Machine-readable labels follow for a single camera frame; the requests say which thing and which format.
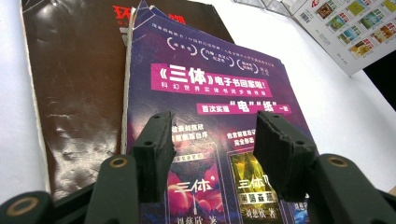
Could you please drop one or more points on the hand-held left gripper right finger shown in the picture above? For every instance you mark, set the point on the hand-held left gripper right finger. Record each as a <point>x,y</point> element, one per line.
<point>283,155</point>

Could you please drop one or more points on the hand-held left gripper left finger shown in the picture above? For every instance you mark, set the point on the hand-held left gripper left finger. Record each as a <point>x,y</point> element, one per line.
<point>155,155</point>

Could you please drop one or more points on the dark brown magazine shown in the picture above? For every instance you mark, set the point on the dark brown magazine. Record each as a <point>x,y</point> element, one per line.
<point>77,77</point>

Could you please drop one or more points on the white picture-grid magazine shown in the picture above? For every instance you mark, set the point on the white picture-grid magazine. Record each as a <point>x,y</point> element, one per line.
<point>351,25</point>

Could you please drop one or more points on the clear acrylic magazine rack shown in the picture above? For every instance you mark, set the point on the clear acrylic magazine rack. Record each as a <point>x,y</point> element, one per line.
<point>267,4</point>

